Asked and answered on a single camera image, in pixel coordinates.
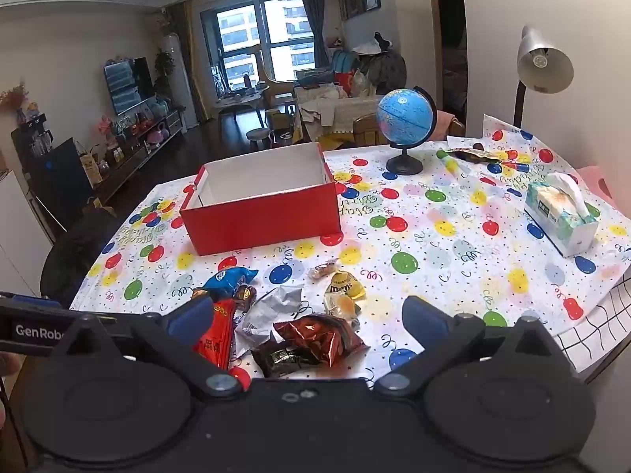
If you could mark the brown candy clear wrapper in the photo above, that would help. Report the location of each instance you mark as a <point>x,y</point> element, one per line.
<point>323,271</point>

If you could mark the dark green snack packet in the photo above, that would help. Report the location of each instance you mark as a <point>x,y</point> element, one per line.
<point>475,155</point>

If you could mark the brown paper bag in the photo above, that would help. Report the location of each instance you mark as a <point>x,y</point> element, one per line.
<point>90,170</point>

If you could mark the silver foil packet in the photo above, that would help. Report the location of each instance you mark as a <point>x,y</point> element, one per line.
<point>268,313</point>

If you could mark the white grid pattern cloth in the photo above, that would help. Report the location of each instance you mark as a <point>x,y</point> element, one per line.
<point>599,327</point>

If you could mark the red snack packet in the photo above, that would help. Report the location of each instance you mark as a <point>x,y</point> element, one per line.
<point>217,335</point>

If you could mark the blue cookie packet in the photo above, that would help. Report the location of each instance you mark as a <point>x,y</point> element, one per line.
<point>229,278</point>

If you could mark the black jacket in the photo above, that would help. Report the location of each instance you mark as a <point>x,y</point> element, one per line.
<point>79,256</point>

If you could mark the blue desk globe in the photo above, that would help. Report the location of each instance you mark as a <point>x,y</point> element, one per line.
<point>402,113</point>

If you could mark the red-brown foil packet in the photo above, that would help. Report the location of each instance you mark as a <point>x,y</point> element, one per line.
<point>320,337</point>

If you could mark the sofa with cream cover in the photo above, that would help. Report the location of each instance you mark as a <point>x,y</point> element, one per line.
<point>345,108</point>

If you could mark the dried flowers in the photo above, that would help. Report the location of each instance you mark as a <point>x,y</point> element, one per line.
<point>15,96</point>

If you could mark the yellow candy packet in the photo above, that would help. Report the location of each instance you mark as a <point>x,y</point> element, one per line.
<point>345,283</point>

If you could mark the black cabinet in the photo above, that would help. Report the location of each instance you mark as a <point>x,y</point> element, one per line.
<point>56,177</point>

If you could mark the window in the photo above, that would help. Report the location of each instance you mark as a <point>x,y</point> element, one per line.
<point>241,34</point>

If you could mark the egg yolk pastry packet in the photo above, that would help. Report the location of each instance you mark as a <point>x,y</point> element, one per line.
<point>340,310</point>

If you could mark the television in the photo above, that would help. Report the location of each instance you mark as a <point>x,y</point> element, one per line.
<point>128,86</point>

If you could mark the black coffee machine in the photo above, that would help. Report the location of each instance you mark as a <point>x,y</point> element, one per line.
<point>32,133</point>

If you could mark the wooden chair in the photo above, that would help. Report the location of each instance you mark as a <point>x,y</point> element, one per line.
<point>365,130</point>

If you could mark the tv cabinet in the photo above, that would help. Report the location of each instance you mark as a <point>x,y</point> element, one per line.
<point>133,157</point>

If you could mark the pink cloth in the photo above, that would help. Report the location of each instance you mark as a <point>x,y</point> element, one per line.
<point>451,125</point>

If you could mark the green potted plant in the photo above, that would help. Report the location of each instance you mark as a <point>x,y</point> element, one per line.
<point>164,64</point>

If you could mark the pink plastic chair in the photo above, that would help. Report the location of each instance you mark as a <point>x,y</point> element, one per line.
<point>604,177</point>

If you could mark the pink flower bouquet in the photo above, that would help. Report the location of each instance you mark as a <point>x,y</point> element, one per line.
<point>106,125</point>

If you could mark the white standing air conditioner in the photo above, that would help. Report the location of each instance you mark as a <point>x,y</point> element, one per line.
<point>177,74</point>

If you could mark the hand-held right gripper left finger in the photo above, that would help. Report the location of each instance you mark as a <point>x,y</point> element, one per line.
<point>190,315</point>

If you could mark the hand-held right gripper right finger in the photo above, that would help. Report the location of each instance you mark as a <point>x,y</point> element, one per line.
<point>424,318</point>

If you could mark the balloon print tablecloth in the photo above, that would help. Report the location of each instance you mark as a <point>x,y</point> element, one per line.
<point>434,256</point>

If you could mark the pile of clothes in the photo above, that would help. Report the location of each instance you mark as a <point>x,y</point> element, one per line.
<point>387,71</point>

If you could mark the coffee table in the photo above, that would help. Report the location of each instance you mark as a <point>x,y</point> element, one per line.
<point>236,101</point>

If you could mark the white cardboard box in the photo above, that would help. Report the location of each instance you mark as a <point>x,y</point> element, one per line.
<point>261,217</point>

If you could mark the grey curtain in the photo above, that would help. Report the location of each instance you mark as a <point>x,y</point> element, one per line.
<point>313,15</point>

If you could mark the tissue pack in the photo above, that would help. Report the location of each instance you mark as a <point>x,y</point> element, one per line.
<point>552,212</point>

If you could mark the black snack packet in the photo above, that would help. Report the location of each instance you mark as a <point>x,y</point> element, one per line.
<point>283,357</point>

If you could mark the grey desk lamp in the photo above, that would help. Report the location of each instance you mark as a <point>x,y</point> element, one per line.
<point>542,66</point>

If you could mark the small round stool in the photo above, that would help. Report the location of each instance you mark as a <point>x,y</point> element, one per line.
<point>259,134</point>

